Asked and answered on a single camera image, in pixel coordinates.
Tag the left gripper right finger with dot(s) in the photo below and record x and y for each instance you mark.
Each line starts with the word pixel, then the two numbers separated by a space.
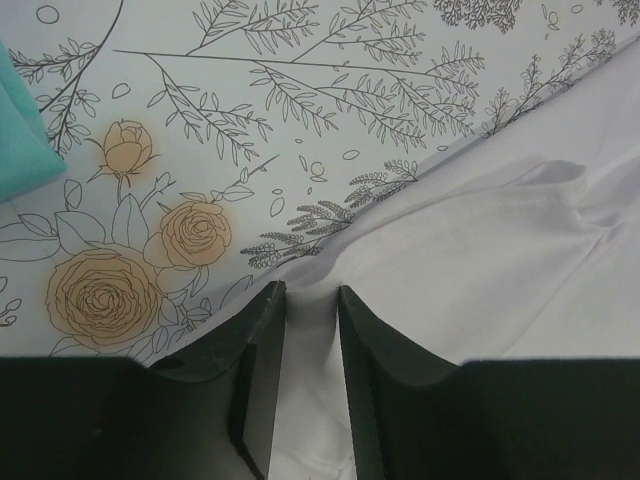
pixel 405 403

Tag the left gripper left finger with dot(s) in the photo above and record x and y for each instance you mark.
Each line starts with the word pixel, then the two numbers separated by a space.
pixel 221 393

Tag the white t shirt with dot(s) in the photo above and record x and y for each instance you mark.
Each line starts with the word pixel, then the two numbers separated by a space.
pixel 524 246

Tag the floral table mat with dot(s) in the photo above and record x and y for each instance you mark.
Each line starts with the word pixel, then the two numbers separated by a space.
pixel 206 142

